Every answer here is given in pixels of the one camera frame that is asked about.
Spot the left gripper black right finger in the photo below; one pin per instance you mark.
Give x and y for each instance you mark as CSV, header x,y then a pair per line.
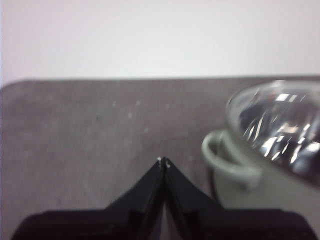
x,y
225,225

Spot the pale green electric steamer pot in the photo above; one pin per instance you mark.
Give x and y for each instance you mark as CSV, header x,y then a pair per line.
x,y
250,190

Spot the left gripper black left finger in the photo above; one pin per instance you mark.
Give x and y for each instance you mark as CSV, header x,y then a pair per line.
x,y
112,225

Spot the glass lid with green knob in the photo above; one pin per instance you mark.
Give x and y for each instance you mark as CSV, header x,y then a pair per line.
x,y
280,120

